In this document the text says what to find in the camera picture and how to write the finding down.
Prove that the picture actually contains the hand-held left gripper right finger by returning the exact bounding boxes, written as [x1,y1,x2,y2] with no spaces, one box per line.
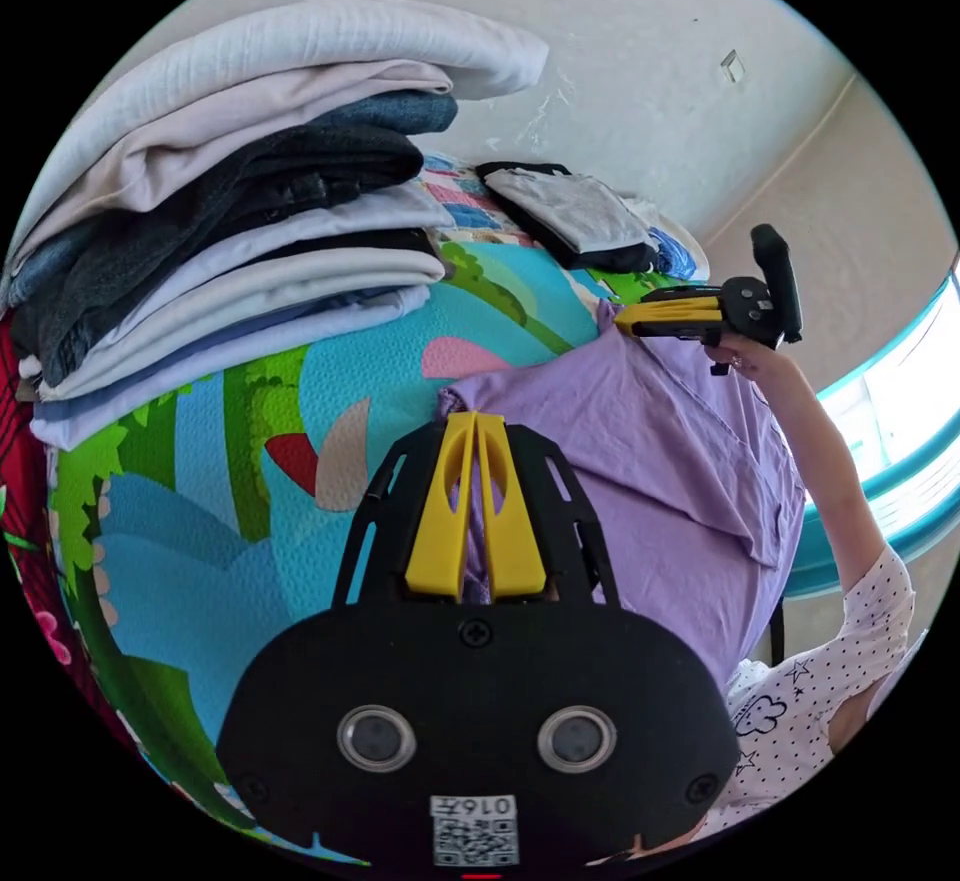
[476,412,548,604]

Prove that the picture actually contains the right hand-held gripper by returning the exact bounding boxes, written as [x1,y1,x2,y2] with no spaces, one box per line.
[614,276,775,378]

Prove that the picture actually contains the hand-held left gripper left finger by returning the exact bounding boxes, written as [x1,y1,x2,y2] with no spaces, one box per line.
[404,411,478,603]

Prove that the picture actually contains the purple hoodie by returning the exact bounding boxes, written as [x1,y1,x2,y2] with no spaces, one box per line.
[437,298,808,691]

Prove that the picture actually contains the person's right forearm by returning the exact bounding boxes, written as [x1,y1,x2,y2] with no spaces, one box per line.
[742,359,892,597]

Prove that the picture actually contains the person's right hand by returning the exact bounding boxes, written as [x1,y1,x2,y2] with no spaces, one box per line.
[704,337,790,392]

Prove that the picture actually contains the folded grey and black garment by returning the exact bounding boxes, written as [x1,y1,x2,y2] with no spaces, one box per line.
[474,160,662,273]

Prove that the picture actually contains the bed with colourful printed sheet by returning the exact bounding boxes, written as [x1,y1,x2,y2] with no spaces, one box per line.
[29,151,751,869]

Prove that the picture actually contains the person's body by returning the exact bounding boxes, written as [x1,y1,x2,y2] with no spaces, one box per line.
[693,541,933,851]

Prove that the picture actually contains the pile of clothes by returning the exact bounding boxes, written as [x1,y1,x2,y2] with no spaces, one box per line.
[0,0,551,453]

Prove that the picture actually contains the red floral cloth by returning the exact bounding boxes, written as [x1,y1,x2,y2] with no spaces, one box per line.
[0,310,140,755]

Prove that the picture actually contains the window with turquoise frame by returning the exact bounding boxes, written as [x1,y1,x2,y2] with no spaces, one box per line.
[782,250,960,602]

